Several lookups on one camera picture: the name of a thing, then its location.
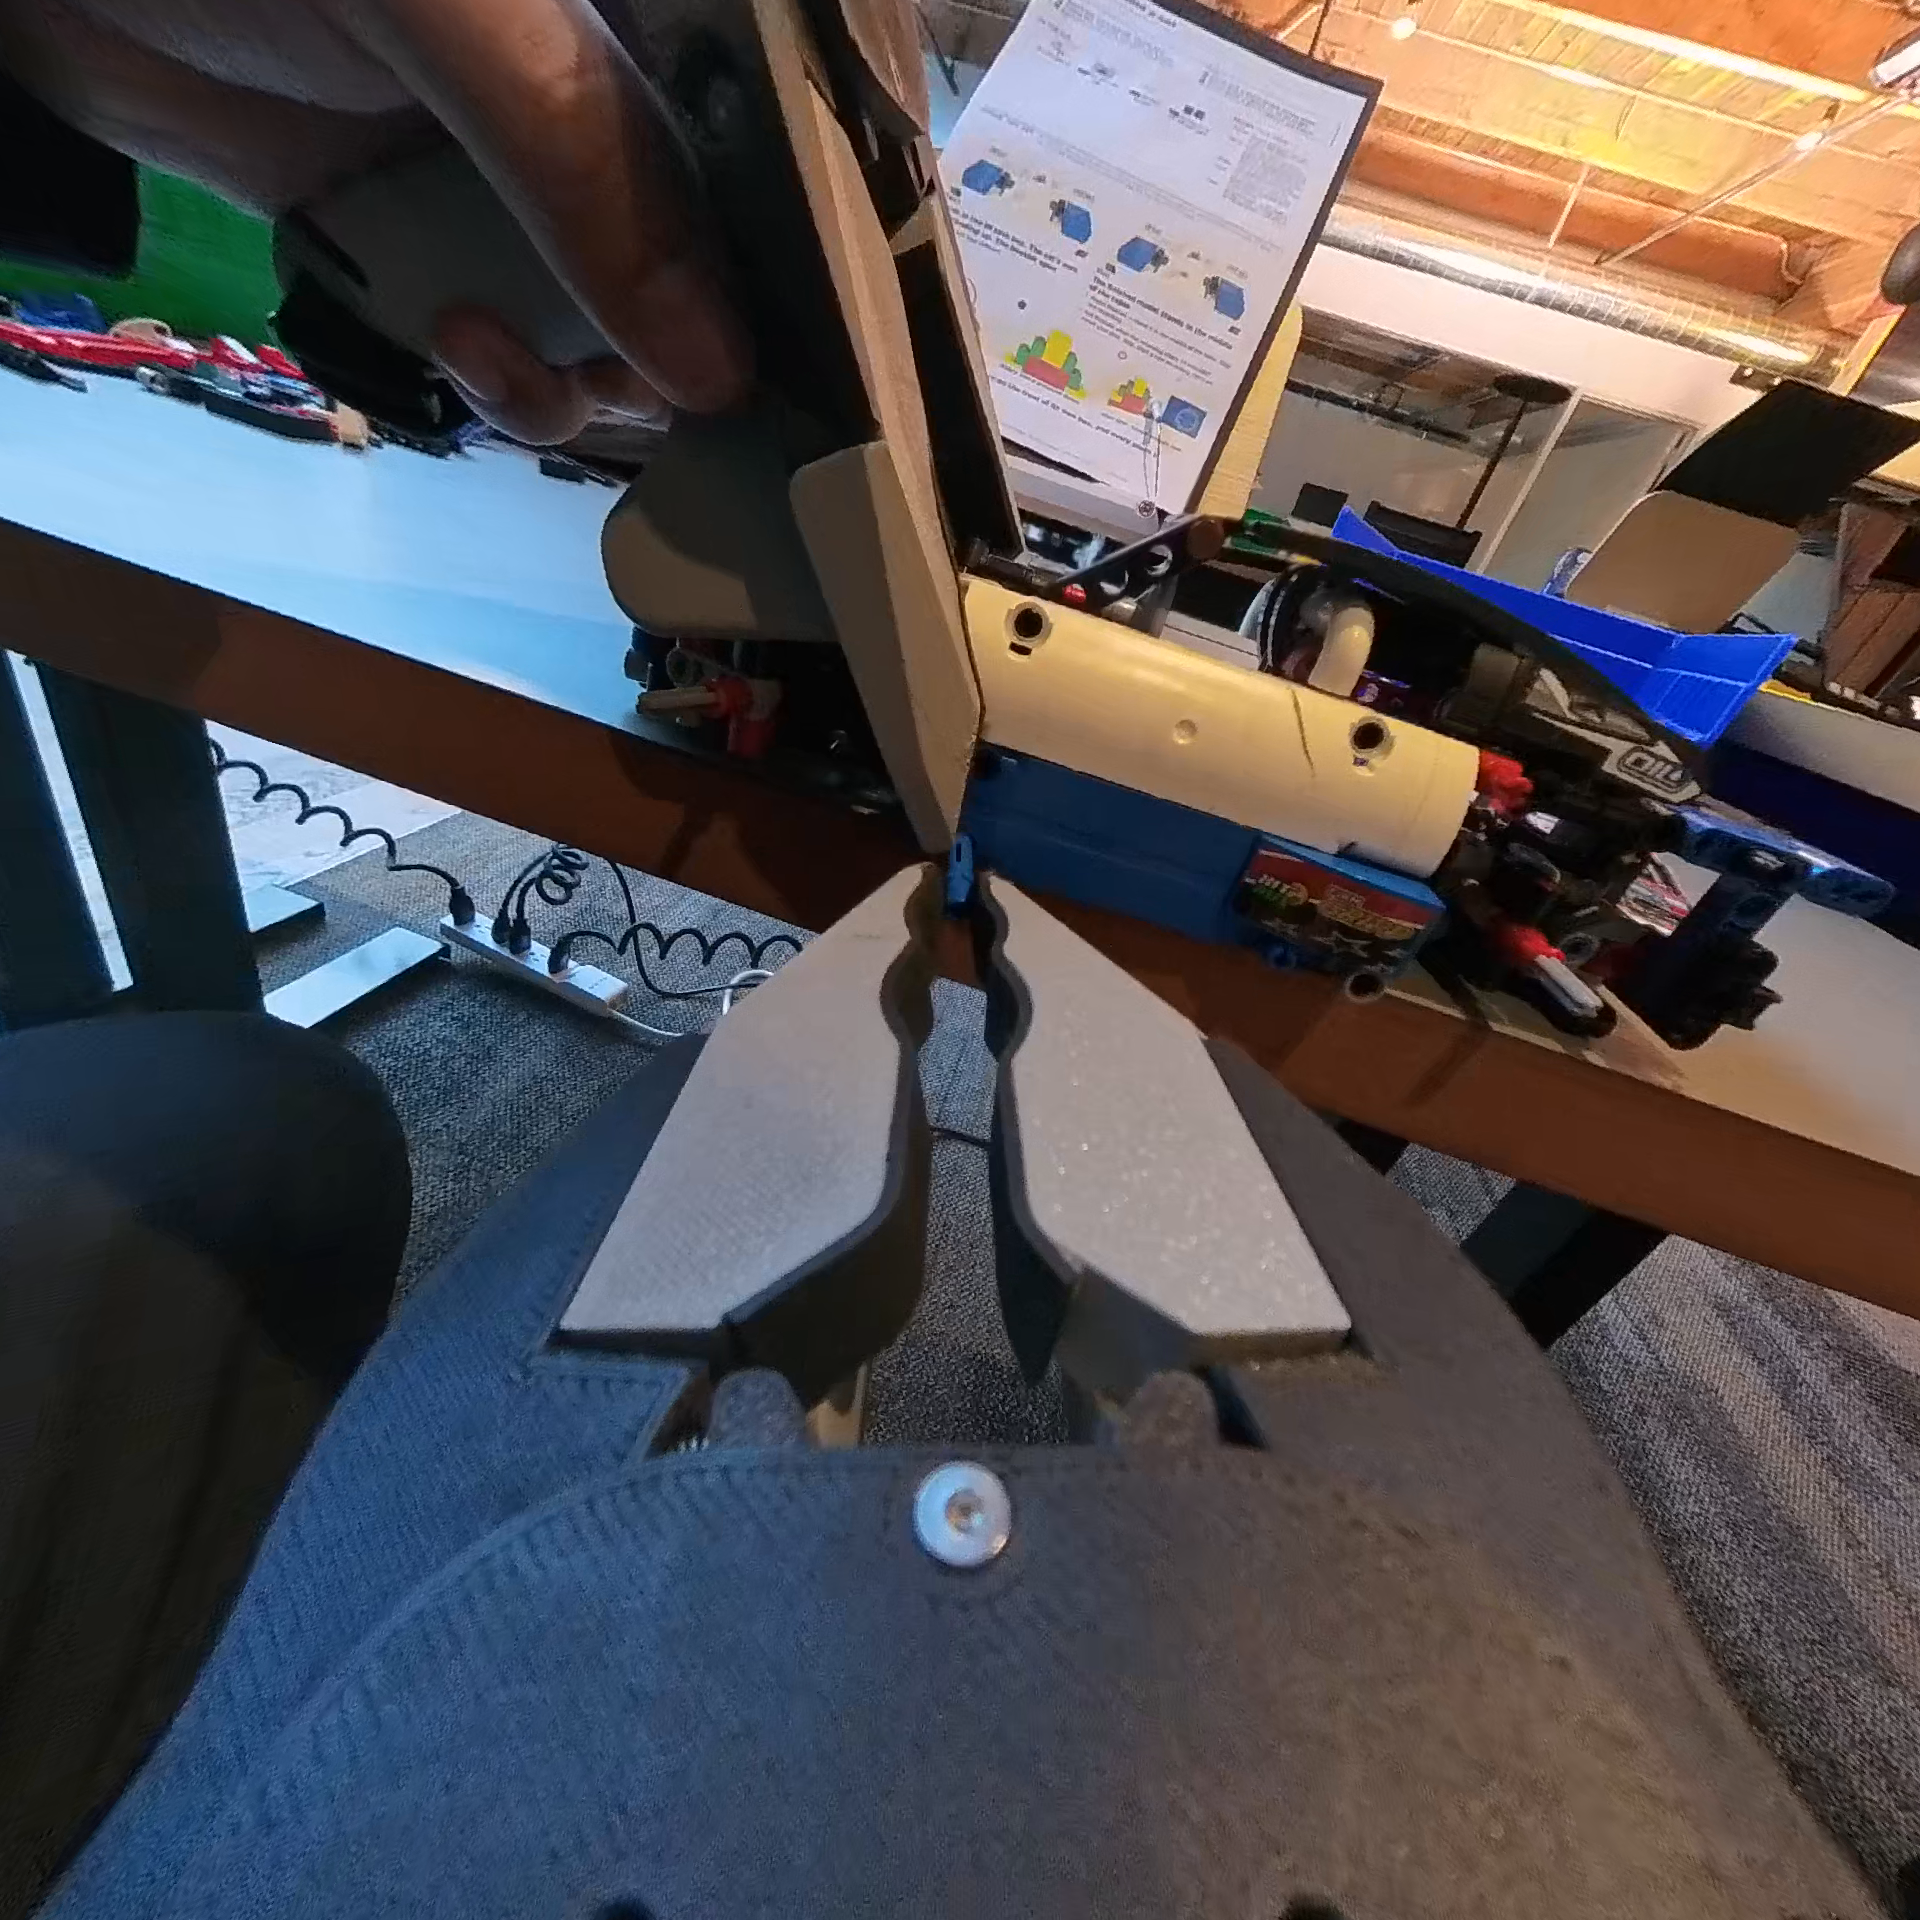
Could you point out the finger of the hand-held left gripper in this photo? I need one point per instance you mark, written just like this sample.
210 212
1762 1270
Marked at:
967 422
902 644

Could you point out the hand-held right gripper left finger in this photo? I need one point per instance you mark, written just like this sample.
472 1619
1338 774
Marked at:
750 1171

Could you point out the small blue pin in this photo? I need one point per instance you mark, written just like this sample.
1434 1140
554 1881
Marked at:
956 884

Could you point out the green plastic bin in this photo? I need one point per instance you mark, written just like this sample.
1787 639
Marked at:
212 255

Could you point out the person's left hand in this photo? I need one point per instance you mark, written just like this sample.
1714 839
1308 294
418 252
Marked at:
451 90

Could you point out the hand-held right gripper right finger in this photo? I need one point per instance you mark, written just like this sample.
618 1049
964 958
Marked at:
1155 1185

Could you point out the black desk leg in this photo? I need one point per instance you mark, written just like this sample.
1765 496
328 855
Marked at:
136 839
1516 1231

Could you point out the row of toy brick pieces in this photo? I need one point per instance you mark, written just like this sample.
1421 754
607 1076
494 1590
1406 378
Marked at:
224 369

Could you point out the printed instruction sheet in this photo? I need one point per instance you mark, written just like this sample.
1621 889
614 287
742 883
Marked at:
1141 225

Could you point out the toy brick car model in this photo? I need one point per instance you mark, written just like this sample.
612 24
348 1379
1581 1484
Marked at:
1202 720

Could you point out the person's leg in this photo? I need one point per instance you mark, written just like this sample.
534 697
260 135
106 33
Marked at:
182 1350

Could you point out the blue plastic bin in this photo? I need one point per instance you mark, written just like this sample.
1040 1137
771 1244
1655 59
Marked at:
1652 662

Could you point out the white power strip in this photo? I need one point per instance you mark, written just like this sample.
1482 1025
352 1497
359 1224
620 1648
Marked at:
525 968

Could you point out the black floor lamp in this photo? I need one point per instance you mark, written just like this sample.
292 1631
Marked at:
1507 435

